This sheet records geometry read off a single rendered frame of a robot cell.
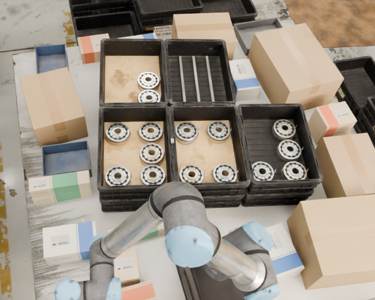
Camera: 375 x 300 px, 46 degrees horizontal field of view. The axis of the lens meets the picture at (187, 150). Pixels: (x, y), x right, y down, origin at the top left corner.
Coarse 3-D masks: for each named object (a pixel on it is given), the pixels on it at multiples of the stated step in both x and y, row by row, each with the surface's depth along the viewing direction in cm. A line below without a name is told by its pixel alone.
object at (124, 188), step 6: (102, 108) 186; (108, 108) 186; (114, 108) 187; (120, 108) 187; (126, 108) 188; (132, 108) 188; (168, 108) 189; (168, 114) 187; (168, 120) 186; (168, 126) 184; (168, 132) 182; (168, 138) 181; (168, 144) 180; (174, 174) 172; (174, 180) 171; (102, 186) 166; (108, 186) 167; (114, 186) 167; (120, 186) 167; (126, 186) 167; (132, 186) 168; (138, 186) 168; (144, 186) 168; (150, 186) 168; (156, 186) 168
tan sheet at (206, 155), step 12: (216, 120) 200; (228, 120) 201; (204, 132) 196; (180, 144) 192; (192, 144) 192; (204, 144) 193; (216, 144) 194; (228, 144) 194; (180, 156) 189; (192, 156) 189; (204, 156) 190; (216, 156) 190; (228, 156) 191; (180, 168) 185; (204, 168) 186; (204, 180) 183
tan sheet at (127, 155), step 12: (132, 132) 193; (108, 144) 188; (132, 144) 189; (144, 144) 190; (108, 156) 185; (120, 156) 186; (132, 156) 186; (108, 168) 182; (132, 168) 183; (132, 180) 180
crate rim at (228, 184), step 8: (200, 104) 192; (208, 104) 192; (216, 104) 193; (224, 104) 193; (232, 104) 193; (240, 128) 187; (240, 136) 185; (240, 144) 183; (176, 152) 178; (176, 160) 176; (176, 168) 175; (248, 168) 177; (176, 176) 172; (248, 176) 175; (192, 184) 171; (208, 184) 171; (216, 184) 171; (224, 184) 172; (232, 184) 172; (240, 184) 172; (248, 184) 173
